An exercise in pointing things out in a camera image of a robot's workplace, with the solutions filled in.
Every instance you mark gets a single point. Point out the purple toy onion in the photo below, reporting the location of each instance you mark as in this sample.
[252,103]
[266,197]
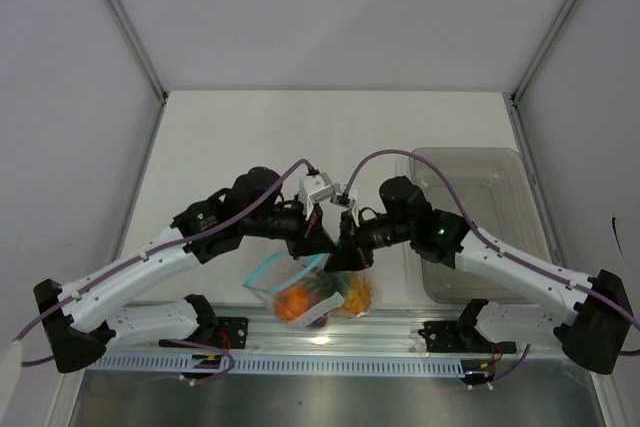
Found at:
[319,322]

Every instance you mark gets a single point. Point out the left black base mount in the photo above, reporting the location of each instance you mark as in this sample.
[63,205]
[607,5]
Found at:
[229,333]

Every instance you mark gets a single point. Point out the orange toy pumpkin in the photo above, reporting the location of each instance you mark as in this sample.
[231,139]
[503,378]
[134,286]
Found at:
[291,303]

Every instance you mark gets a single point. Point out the right frame post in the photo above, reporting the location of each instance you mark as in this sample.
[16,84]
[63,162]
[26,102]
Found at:
[551,37]

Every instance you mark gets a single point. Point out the frame post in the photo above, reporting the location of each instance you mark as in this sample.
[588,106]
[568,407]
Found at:
[130,36]
[551,37]

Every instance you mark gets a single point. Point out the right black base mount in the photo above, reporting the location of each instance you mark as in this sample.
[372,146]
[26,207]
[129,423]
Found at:
[443,336]

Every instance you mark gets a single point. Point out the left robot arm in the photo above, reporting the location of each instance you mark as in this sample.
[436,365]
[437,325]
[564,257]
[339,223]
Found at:
[84,319]

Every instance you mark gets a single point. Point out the slotted cable duct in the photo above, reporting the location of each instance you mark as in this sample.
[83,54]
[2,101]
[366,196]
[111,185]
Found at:
[199,363]

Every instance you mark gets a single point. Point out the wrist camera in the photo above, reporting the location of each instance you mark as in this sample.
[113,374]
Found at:
[313,190]
[348,201]

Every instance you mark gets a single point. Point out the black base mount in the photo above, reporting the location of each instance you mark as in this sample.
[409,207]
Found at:
[443,336]
[229,333]

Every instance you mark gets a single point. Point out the left frame post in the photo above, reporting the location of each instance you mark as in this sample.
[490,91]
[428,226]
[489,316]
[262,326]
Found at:
[130,36]

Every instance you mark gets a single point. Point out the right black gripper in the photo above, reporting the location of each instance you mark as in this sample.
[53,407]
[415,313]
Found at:
[349,254]

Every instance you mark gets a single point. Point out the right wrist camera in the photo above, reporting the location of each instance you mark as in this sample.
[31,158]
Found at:
[348,201]

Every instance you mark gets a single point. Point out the clear zip top bag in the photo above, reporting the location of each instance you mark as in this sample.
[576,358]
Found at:
[280,271]

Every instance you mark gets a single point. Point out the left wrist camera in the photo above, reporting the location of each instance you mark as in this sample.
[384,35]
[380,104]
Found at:
[313,190]

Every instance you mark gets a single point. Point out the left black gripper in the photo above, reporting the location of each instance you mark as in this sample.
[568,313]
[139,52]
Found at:
[316,240]

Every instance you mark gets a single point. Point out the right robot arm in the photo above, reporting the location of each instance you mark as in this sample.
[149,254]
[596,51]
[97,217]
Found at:
[587,317]

